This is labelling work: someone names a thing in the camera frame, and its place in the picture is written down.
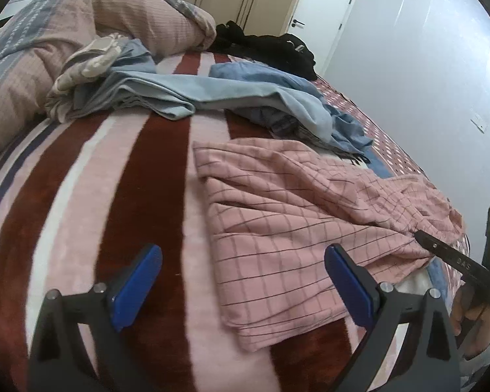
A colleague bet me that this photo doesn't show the pink checked pants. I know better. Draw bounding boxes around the pink checked pants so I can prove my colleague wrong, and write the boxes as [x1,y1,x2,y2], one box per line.
[193,138,465,351]

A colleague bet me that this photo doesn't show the white wall socket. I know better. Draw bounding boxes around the white wall socket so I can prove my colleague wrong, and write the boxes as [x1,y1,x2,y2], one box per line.
[471,113,487,134]

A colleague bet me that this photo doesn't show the black garment on bed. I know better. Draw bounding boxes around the black garment on bed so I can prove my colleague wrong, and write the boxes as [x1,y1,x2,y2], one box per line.
[210,20,318,81]

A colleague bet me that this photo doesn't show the person's right hand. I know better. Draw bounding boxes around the person's right hand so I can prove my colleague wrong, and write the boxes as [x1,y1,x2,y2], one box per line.
[449,285,490,359]

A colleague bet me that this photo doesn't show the pink fleece bed blanket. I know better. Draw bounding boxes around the pink fleece bed blanket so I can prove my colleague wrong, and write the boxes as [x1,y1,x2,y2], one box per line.
[0,50,473,392]

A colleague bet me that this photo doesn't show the pink grey striped duvet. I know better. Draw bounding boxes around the pink grey striped duvet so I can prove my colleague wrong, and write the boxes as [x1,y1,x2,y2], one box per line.
[0,0,217,156]

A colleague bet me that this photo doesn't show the grey white patterned garment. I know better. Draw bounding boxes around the grey white patterned garment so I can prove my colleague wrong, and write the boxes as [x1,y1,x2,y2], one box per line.
[45,33,129,123]

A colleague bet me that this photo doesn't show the white door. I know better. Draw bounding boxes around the white door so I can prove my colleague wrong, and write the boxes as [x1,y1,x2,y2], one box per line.
[287,0,354,75]

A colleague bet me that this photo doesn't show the darker blue garment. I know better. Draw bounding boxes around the darker blue garment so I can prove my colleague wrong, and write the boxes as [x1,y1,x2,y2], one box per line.
[209,61,373,162]

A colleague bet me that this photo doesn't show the light blue garment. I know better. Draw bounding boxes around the light blue garment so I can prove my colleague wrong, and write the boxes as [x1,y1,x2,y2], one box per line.
[70,38,336,142]

